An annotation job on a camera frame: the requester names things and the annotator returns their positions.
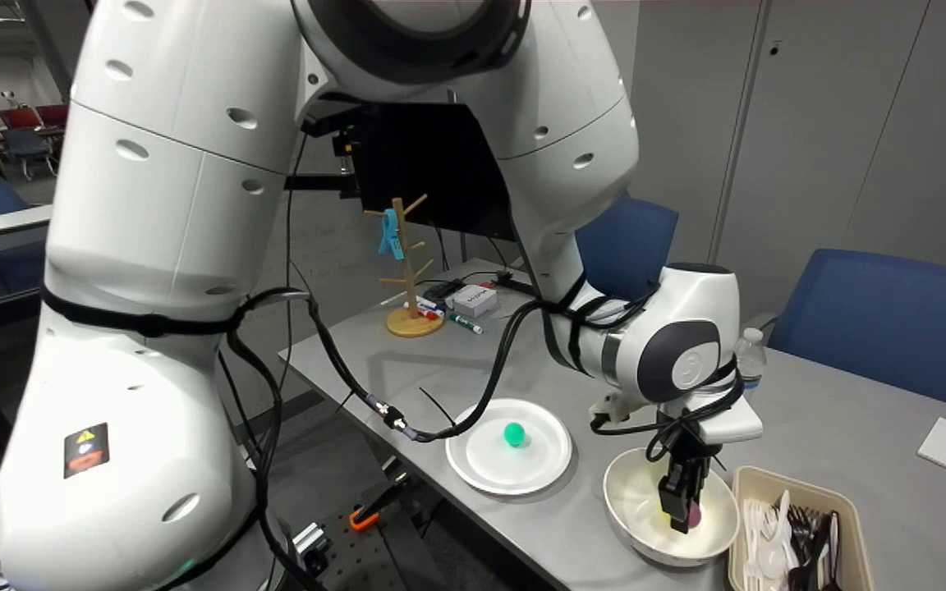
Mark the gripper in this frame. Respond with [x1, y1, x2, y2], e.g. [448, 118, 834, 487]
[658, 427, 720, 535]

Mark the white bowl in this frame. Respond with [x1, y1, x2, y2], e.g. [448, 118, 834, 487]
[603, 447, 741, 568]

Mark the heap of plastic cutlery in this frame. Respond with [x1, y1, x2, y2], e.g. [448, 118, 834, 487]
[742, 490, 843, 591]

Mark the clear water bottle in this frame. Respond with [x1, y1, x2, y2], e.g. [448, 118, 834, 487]
[734, 327, 768, 392]

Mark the beige cutlery tray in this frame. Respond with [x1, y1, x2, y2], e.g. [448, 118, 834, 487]
[727, 465, 877, 591]

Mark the white plate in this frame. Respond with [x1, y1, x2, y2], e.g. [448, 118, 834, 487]
[445, 398, 574, 497]

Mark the blue chair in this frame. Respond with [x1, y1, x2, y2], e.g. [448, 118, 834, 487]
[768, 249, 946, 419]
[575, 195, 680, 301]

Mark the small white box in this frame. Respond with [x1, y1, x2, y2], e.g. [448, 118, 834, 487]
[449, 284, 499, 319]

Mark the orange clamp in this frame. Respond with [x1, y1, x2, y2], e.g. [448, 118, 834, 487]
[348, 483, 410, 532]

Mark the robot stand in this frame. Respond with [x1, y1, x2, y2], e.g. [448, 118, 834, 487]
[272, 492, 457, 591]

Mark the wooden mug tree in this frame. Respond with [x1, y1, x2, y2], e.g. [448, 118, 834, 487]
[364, 194, 447, 338]

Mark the blue clothes peg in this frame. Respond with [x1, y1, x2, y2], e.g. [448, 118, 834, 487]
[378, 208, 406, 261]

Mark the black monitor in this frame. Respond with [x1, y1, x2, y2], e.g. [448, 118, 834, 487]
[356, 102, 520, 242]

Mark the black laptop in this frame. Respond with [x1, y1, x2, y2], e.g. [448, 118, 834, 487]
[0, 219, 52, 298]

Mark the row of red chairs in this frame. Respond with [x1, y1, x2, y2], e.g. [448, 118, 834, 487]
[0, 103, 70, 131]

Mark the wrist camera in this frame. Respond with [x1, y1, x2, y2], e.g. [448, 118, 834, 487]
[589, 391, 634, 429]

